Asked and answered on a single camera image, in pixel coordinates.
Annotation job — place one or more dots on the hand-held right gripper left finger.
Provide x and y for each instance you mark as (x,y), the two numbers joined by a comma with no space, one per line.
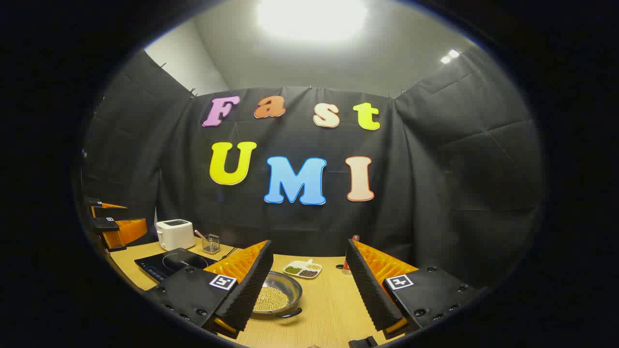
(251,285)

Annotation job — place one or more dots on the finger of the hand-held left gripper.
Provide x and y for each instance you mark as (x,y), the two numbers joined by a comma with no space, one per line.
(109,211)
(125,232)

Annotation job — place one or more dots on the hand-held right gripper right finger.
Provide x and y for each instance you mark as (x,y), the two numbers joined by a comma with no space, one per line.
(370,290)

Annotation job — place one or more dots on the pile of yellow soybeans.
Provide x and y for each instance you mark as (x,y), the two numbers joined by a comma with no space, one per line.
(271,299)

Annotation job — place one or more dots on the stainless steel pot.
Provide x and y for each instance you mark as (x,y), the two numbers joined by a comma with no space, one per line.
(285,285)

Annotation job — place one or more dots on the black induction cooktop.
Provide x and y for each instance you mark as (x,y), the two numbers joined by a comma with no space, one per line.
(164,263)

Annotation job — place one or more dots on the clear plastic water bottle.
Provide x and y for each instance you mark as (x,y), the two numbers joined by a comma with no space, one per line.
(346,266)

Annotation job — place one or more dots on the pile of green mung beans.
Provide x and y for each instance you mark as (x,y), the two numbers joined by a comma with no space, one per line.
(292,270)

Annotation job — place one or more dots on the white toaster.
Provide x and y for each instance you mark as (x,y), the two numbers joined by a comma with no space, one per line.
(174,234)

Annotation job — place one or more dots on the white divided dish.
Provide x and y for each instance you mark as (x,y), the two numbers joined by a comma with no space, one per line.
(302,269)

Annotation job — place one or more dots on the pile of dark red beans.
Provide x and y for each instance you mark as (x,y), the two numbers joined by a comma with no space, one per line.
(308,273)

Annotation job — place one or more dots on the pink stick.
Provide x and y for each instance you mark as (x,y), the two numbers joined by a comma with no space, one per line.
(199,234)

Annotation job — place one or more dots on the small ceiling light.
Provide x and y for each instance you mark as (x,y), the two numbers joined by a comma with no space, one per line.
(449,55)

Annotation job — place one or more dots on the large ceiling light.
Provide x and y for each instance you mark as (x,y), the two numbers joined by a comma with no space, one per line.
(312,19)

